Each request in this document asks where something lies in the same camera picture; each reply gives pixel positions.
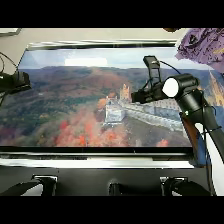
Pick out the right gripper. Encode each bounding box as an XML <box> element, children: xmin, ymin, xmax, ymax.
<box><xmin>130</xmin><ymin>83</ymin><xmax>168</xmax><ymax>105</ymax></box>

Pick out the purple garment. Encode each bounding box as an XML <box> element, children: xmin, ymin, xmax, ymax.
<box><xmin>174</xmin><ymin>28</ymin><xmax>224</xmax><ymax>74</ymax></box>

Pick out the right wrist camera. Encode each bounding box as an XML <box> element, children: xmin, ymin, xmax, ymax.
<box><xmin>142</xmin><ymin>55</ymin><xmax>162</xmax><ymax>90</ymax></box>

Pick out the black cable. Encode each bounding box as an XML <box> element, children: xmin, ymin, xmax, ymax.
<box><xmin>158</xmin><ymin>59</ymin><xmax>184</xmax><ymax>77</ymax></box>
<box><xmin>0</xmin><ymin>51</ymin><xmax>20</xmax><ymax>80</ymax></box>

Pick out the silver frame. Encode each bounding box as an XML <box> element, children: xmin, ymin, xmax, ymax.
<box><xmin>0</xmin><ymin>151</ymin><xmax>214</xmax><ymax>197</ymax></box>

